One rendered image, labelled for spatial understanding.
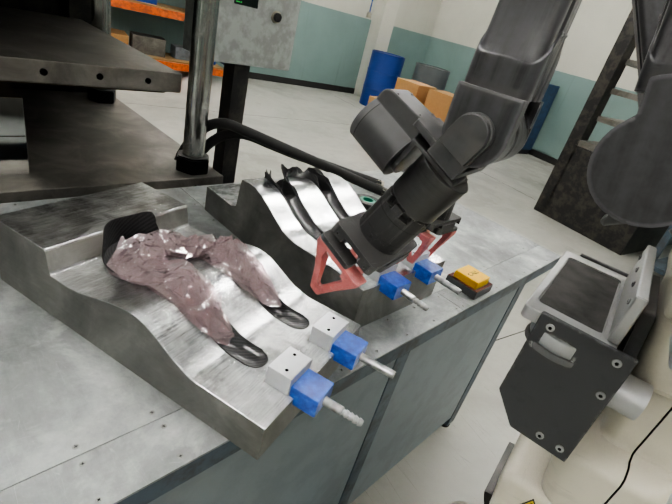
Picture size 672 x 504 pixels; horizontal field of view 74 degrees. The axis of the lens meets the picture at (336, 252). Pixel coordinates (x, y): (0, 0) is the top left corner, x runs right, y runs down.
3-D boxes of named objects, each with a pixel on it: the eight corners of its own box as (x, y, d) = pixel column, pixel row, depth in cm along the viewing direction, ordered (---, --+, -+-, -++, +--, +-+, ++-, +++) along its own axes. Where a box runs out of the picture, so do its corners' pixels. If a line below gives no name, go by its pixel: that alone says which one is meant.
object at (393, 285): (430, 317, 77) (441, 292, 74) (413, 326, 73) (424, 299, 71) (375, 278, 84) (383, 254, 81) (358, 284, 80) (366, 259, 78)
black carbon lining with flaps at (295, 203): (403, 259, 92) (417, 219, 88) (351, 277, 81) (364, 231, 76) (297, 191, 111) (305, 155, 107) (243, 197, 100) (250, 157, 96)
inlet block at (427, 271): (461, 300, 84) (472, 277, 82) (447, 307, 81) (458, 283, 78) (408, 266, 91) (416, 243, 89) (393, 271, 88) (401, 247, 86)
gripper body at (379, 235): (326, 231, 47) (368, 185, 42) (375, 212, 55) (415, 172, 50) (363, 279, 46) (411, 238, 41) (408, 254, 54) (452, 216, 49)
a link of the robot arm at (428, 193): (462, 190, 39) (483, 181, 44) (414, 133, 41) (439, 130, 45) (411, 235, 44) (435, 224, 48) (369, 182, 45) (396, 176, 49)
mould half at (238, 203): (431, 295, 96) (453, 241, 90) (350, 332, 78) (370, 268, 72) (288, 198, 124) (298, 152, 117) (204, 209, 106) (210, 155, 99)
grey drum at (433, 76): (434, 122, 786) (451, 71, 746) (431, 128, 735) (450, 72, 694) (402, 113, 795) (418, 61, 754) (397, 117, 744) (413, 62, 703)
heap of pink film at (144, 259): (290, 299, 72) (300, 258, 69) (215, 355, 58) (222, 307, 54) (173, 236, 81) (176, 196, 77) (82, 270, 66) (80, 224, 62)
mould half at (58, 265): (352, 350, 74) (370, 297, 69) (257, 460, 53) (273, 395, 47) (140, 232, 90) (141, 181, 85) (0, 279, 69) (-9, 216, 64)
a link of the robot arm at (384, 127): (499, 134, 35) (527, 130, 41) (408, 33, 37) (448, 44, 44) (400, 226, 42) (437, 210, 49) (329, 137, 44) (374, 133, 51)
